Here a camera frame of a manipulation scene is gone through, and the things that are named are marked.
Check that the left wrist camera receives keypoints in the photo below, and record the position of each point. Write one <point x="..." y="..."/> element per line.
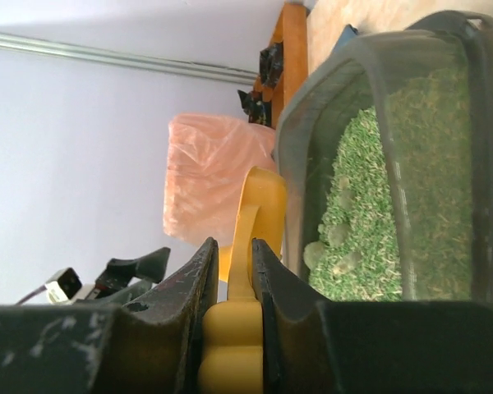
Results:
<point x="65" y="287"/>

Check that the yellow litter scoop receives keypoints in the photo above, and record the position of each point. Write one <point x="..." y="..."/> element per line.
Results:
<point x="233" y="350"/>

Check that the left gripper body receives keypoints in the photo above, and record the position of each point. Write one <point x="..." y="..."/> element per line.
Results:
<point x="117" y="288"/>

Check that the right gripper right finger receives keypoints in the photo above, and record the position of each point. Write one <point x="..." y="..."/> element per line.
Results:
<point x="316" y="345"/>

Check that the bin with pink bag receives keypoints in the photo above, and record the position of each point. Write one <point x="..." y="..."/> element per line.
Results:
<point x="208" y="159"/>

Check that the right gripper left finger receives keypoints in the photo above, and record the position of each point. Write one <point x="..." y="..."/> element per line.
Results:
<point x="152" y="344"/>

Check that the orange wooden tray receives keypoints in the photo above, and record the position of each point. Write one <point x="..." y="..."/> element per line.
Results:
<point x="290" y="29"/>

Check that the black object in tray corner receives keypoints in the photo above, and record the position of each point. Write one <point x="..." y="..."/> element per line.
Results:
<point x="258" y="111"/>

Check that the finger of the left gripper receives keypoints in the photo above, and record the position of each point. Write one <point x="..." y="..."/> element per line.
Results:
<point x="151" y="267"/>

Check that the dark green litter box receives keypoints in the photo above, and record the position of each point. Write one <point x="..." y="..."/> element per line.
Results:
<point x="432" y="88"/>

